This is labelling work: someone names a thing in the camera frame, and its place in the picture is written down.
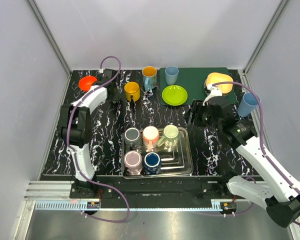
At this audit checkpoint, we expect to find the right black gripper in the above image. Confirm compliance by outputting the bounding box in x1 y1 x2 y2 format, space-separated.
182 98 222 132

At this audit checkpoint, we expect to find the yellow ribbed mug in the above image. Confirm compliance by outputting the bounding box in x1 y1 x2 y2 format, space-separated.
124 81 141 102

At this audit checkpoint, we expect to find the dark grey mug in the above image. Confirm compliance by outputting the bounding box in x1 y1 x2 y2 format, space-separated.
124 127 143 149

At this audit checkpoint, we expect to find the mauve pink mug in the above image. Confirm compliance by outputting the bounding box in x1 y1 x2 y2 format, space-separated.
123 150 143 175

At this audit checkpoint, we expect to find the navy blue mug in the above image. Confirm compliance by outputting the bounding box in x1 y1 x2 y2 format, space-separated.
143 152 162 175

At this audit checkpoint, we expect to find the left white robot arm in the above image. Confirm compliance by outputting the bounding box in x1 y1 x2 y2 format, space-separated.
58 76 120 199

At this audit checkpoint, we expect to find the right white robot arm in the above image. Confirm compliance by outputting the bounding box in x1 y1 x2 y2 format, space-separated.
185 96 300 228

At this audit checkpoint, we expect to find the light blue patterned mug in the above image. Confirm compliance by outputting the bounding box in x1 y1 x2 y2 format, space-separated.
142 66 157 92

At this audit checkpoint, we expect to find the light green mug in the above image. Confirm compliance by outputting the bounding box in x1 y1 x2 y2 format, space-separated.
156 124 179 148

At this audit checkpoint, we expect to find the pink orange mug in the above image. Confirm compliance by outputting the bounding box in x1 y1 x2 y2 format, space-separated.
142 126 160 152

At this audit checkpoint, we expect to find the lime green plate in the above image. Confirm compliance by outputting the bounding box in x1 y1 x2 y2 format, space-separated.
161 85 188 106

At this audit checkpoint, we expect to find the dark green mat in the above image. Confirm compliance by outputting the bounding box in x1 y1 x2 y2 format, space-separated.
158 67 237 105

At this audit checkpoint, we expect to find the orange red bowl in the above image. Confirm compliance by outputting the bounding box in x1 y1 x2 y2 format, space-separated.
78 75 98 92

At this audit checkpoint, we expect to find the yellow square bowl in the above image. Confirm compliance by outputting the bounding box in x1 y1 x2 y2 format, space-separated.
204 72 234 95

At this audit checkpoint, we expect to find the light blue cup on mat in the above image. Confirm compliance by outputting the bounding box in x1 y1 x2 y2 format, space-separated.
165 66 179 85

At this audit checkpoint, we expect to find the light blue cup right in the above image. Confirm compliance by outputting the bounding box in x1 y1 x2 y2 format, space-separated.
237 92 260 118

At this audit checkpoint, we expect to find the silver metal tray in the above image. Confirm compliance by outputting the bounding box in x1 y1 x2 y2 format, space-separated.
121 127 193 180

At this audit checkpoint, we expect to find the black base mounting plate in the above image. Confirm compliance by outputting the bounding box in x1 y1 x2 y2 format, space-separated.
75 175 234 209

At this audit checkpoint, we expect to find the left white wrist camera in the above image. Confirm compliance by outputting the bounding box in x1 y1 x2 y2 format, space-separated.
99 68 116 82

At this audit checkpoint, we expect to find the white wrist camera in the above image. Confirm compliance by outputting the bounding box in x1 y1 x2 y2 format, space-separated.
202 84 223 106
99 68 116 82

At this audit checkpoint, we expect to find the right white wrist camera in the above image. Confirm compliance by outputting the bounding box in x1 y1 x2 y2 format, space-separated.
202 84 223 106

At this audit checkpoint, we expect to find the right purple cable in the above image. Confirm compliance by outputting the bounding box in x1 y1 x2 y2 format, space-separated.
207 81 300 229

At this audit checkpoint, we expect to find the left aluminium frame post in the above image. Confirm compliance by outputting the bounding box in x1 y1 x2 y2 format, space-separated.
26 0 72 76

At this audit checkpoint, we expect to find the aluminium frame post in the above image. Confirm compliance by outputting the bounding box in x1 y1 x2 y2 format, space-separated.
243 0 290 75
26 0 72 76

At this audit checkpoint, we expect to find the front aluminium rail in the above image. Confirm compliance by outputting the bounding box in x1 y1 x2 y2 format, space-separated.
24 176 241 212

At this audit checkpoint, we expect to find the right aluminium frame post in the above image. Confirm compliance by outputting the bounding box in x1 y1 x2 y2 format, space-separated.
243 0 290 75

